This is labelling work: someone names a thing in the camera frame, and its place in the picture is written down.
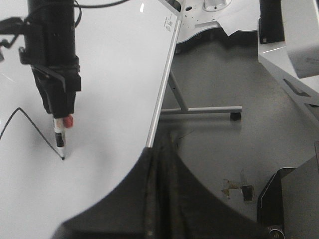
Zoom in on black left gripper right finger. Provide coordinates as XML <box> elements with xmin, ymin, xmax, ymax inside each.
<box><xmin>154</xmin><ymin>135</ymin><xmax>270</xmax><ymax>239</ymax></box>

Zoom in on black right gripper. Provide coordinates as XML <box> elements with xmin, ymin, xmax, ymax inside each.
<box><xmin>19</xmin><ymin>49</ymin><xmax>81</xmax><ymax>119</ymax></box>

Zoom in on white whiteboard with aluminium frame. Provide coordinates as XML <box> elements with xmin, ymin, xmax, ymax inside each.
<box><xmin>0</xmin><ymin>0</ymin><xmax>181</xmax><ymax>239</ymax></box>

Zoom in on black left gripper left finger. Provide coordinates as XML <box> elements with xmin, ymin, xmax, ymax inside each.
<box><xmin>52</xmin><ymin>147</ymin><xmax>153</xmax><ymax>239</ymax></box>

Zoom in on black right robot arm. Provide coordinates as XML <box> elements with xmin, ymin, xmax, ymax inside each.
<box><xmin>19</xmin><ymin>0</ymin><xmax>81</xmax><ymax>119</ymax></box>

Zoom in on white robot base body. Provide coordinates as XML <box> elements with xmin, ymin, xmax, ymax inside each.
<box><xmin>177</xmin><ymin>0</ymin><xmax>319</xmax><ymax>117</ymax></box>

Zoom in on white product label sticker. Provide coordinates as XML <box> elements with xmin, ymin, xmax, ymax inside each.
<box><xmin>163</xmin><ymin>15</ymin><xmax>173</xmax><ymax>32</ymax></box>

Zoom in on black whiteboard marker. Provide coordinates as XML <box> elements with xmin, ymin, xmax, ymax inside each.
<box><xmin>53</xmin><ymin>114</ymin><xmax>73</xmax><ymax>160</ymax></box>

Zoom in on grey metal whiteboard stand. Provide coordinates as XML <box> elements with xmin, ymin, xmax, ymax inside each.
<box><xmin>161</xmin><ymin>70</ymin><xmax>242</xmax><ymax>121</ymax></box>

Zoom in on black box on floor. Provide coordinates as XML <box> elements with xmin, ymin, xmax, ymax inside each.
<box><xmin>257</xmin><ymin>141</ymin><xmax>319</xmax><ymax>239</ymax></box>

